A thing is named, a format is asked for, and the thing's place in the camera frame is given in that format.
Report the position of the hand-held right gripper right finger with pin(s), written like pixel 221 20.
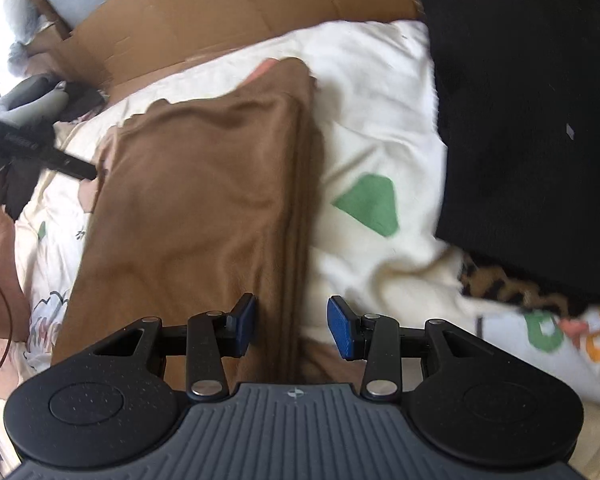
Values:
pixel 342 330

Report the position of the grey neck pillow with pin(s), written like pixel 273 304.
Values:
pixel 25 105

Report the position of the black folded knit cloth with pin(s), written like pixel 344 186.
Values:
pixel 520 110

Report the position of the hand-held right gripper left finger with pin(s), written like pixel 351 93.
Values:
pixel 246 325

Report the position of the cream bear-print bed sheet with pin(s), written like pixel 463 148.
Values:
pixel 370 110

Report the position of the flattened cardboard sheet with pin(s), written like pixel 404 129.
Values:
pixel 205 10

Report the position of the white plastic bag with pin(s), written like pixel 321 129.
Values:
pixel 20 0

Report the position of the black crumpled garment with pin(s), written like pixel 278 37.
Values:
pixel 85 97

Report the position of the brown printed t-shirt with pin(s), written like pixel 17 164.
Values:
pixel 195 200

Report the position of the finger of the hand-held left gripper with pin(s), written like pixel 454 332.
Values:
pixel 72 166

